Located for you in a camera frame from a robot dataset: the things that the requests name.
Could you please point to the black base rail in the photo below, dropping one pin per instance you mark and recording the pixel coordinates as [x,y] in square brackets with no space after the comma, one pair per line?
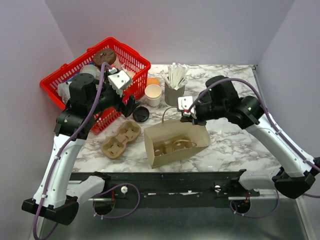
[174,189]

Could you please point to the grey straw holder cup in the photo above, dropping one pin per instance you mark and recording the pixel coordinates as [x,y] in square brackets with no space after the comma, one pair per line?
[171,95]

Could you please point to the cardboard cup carrier tray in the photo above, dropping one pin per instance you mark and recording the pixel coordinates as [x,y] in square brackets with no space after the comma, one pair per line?
[114,146]

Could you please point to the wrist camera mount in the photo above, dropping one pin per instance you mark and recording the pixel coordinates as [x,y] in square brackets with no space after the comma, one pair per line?
[184,103]
[119,80]

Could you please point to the red plastic basket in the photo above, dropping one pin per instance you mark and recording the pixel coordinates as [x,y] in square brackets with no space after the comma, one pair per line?
[92,105]

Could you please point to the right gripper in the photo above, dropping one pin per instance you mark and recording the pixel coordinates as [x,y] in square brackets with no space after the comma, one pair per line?
[195,121]

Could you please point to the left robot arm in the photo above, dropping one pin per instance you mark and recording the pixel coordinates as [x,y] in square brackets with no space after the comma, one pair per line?
[53,200]

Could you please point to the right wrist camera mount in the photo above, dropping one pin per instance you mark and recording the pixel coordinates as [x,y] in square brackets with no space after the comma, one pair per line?
[184,103]

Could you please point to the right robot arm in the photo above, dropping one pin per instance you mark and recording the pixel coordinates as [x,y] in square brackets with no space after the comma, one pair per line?
[239,102]

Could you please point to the white paper cup stack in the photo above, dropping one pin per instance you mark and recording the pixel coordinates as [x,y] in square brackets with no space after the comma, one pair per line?
[153,93]

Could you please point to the orange sponge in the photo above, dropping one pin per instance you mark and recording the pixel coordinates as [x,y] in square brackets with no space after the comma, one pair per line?
[152,81]

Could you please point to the white paper straws bundle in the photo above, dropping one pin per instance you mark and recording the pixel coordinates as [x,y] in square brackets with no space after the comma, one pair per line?
[176,76]

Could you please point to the white crumpled paper wrapper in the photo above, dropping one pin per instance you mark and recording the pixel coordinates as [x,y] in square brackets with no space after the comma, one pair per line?
[64,91]

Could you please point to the brown paper bag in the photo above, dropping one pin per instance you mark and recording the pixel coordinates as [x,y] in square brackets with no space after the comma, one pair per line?
[167,129]

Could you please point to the brown lidded ice cream tub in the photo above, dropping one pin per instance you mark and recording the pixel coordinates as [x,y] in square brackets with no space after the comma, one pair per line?
[105,55]

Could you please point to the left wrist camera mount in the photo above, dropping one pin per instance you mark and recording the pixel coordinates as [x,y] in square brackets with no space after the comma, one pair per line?
[119,80]

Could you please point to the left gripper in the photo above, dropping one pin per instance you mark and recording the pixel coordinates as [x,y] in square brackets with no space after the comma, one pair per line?
[127,109]

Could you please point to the grey crumpled paper bag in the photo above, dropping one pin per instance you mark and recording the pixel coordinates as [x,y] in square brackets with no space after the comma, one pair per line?
[92,70]

